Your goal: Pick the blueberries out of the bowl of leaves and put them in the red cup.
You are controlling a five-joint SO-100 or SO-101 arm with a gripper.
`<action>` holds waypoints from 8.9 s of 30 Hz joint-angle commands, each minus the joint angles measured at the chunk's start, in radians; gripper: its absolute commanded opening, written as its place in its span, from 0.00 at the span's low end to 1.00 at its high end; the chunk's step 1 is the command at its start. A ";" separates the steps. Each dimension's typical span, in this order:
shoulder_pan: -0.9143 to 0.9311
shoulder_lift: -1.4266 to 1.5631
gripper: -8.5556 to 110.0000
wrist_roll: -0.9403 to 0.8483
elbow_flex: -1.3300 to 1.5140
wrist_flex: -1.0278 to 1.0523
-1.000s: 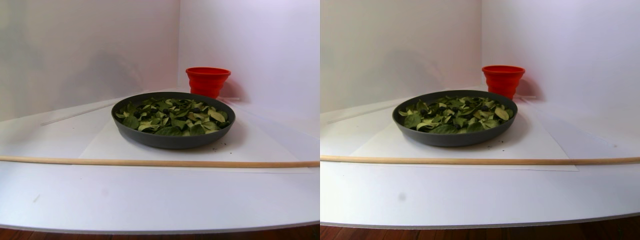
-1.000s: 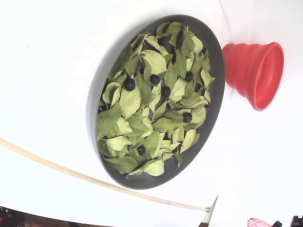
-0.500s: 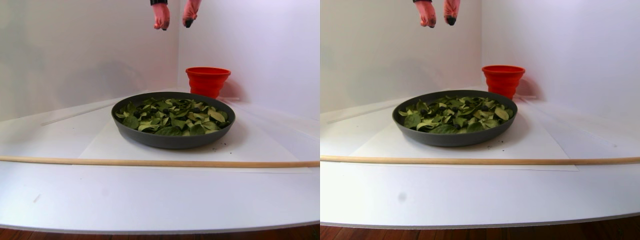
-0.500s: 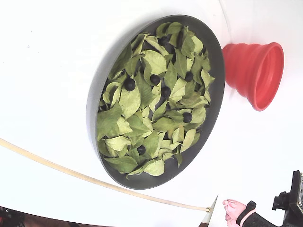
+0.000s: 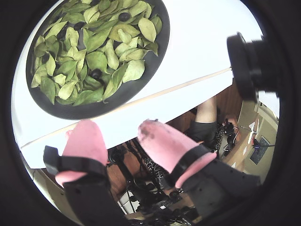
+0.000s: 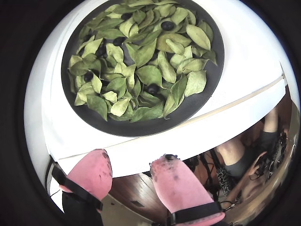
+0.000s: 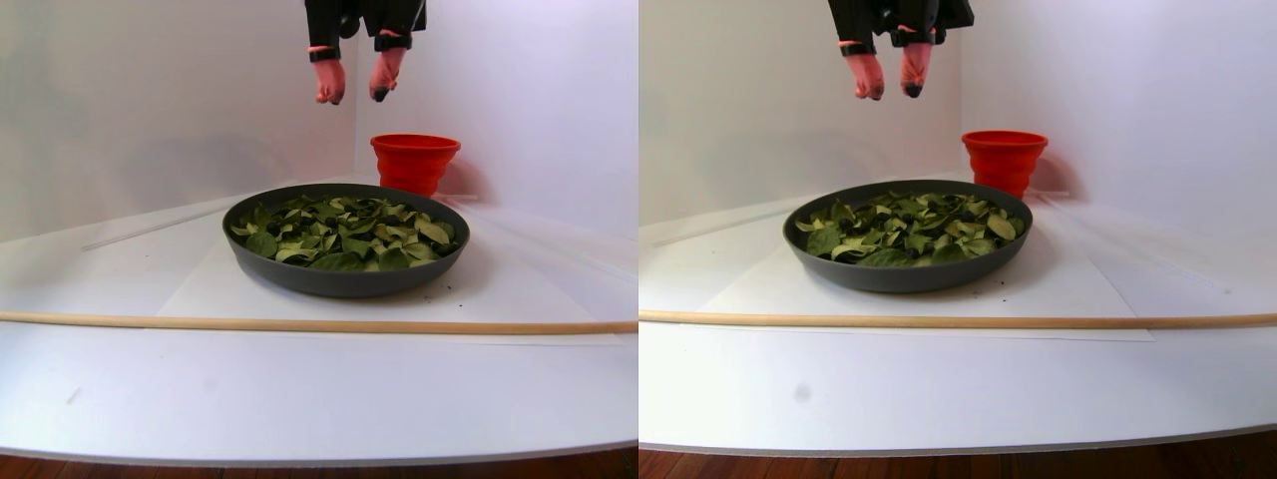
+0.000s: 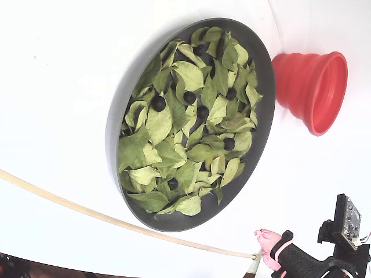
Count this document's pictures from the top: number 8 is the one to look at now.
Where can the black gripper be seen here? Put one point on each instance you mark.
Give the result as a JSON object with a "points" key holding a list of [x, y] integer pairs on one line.
{"points": [[301, 256]]}

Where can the dark grey bowl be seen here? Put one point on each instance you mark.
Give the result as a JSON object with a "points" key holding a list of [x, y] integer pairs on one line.
{"points": [[174, 224]]}

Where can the red collapsible cup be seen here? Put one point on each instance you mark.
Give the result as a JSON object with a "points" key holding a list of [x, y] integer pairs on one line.
{"points": [[301, 87]]}

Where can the green leaf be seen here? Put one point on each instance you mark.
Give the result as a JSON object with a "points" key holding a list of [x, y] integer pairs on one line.
{"points": [[232, 171], [189, 76], [143, 175], [159, 124], [131, 149], [213, 34], [242, 140], [203, 152], [208, 92], [189, 205], [150, 199], [218, 110], [220, 76]]}

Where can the dark blueberry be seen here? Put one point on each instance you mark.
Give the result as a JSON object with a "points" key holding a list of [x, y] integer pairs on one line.
{"points": [[189, 97], [229, 143], [202, 112], [159, 103], [173, 183], [231, 93], [200, 49]]}

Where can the long wooden stick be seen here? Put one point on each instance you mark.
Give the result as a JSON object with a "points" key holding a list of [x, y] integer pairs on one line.
{"points": [[139, 229]]}

